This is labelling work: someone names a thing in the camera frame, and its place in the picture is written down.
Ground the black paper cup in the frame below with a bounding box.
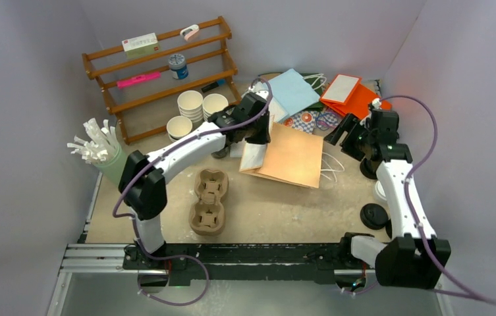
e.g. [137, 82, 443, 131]
[211, 146, 231, 159]

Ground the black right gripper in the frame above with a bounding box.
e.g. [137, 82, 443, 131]
[324, 114, 376, 163]

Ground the orange paper bag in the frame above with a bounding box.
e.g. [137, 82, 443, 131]
[319, 74, 380, 120]

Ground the brown pulp cup carrier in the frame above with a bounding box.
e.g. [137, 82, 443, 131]
[188, 169, 229, 236]

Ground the wooden shelf rack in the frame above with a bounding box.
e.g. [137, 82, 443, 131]
[82, 16, 239, 145]

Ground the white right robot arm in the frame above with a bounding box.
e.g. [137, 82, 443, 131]
[325, 109, 451, 290]

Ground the black blue marker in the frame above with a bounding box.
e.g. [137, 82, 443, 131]
[201, 79, 226, 93]

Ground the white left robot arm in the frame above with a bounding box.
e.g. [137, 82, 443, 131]
[118, 90, 273, 269]

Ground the white paper cup stack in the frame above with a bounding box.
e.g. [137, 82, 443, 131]
[177, 90, 204, 123]

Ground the white green box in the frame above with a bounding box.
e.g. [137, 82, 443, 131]
[121, 33, 160, 60]

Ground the pink highlighter marker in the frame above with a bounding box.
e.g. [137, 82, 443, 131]
[117, 72, 161, 89]

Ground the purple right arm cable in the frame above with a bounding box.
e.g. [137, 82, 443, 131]
[341, 95, 496, 306]

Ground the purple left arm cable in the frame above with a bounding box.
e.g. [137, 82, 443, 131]
[112, 77, 274, 307]

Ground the blue white jar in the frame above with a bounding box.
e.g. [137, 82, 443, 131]
[168, 53, 188, 80]

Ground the white coffee cup lid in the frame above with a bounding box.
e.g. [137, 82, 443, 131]
[373, 181, 387, 203]

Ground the checkered blue white bag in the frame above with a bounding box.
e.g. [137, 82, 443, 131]
[282, 109, 341, 134]

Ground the green cup with straws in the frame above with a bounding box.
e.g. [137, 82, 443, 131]
[67, 118, 127, 186]

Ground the kraft brown paper bag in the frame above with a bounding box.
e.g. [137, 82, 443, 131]
[239, 123, 323, 188]

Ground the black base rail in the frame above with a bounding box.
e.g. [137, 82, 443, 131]
[123, 242, 374, 287]

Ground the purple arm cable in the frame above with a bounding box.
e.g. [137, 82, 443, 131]
[112, 77, 274, 307]
[341, 95, 496, 306]

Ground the pink white small device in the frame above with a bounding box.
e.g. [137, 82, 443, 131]
[180, 24, 200, 42]

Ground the light blue paper bag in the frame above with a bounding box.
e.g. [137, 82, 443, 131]
[266, 68, 320, 122]

